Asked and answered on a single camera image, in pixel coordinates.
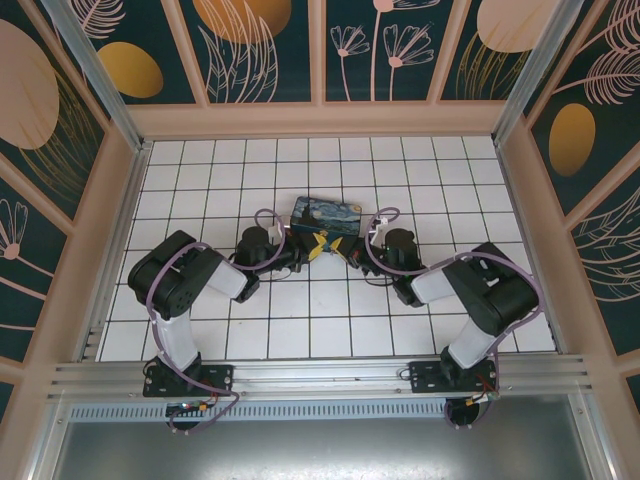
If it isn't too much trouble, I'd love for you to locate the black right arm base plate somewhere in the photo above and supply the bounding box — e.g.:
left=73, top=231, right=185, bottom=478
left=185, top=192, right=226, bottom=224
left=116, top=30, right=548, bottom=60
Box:
left=408, top=360, right=501, bottom=396

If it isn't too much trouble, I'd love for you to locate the grey metal sheet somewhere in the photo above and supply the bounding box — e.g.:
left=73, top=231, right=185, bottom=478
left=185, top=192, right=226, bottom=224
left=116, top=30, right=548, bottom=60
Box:
left=29, top=418, right=616, bottom=480

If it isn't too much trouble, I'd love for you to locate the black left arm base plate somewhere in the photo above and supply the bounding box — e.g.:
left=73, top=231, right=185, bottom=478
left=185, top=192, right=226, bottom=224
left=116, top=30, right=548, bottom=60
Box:
left=143, top=363, right=236, bottom=399

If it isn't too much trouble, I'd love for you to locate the slotted grey cable duct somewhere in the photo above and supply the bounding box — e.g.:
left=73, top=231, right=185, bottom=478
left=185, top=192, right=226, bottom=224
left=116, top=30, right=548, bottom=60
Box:
left=67, top=402, right=451, bottom=422

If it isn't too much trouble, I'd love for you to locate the starry night tin box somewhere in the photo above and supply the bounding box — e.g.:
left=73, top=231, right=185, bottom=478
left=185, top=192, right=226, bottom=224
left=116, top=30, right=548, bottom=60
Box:
left=288, top=195, right=362, bottom=240

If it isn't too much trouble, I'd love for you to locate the aluminium corner post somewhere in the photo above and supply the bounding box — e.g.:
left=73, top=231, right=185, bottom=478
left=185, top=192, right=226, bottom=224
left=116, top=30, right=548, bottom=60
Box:
left=39, top=0, right=153, bottom=154
left=492, top=0, right=586, bottom=146

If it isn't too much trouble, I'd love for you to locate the aluminium mounting rail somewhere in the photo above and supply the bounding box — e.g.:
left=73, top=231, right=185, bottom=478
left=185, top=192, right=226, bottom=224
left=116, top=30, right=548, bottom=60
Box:
left=47, top=353, right=599, bottom=401

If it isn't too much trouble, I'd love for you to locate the aluminium side rail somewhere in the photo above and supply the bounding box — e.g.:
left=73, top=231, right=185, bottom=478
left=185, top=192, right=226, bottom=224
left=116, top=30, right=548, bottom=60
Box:
left=494, top=142, right=571, bottom=356
left=74, top=142, right=151, bottom=362

